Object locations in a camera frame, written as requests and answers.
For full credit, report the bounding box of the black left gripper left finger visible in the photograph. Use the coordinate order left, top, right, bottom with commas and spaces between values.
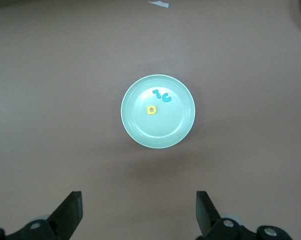
0, 191, 84, 240

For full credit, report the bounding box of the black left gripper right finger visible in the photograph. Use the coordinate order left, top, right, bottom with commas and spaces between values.
195, 190, 291, 240

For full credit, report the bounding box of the light green plate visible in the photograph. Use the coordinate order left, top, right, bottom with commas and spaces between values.
120, 74, 196, 149

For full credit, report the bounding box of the brown table cover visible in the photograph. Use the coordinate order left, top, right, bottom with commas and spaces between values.
0, 0, 301, 240

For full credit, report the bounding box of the white tape scrap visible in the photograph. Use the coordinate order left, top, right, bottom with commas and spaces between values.
148, 0, 170, 9

